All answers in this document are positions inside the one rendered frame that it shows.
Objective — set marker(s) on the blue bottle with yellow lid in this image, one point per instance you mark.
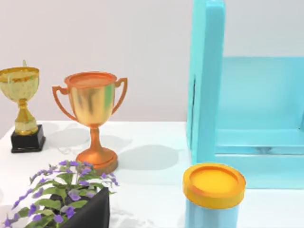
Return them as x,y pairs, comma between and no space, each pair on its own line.
213,190

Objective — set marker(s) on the light blue rack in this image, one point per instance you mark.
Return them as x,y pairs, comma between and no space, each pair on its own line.
249,95

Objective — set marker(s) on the purple flower plant black pot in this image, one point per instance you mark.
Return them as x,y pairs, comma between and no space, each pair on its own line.
71,197

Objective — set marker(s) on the gold trophy with black base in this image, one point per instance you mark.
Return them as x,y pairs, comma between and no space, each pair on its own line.
23,95

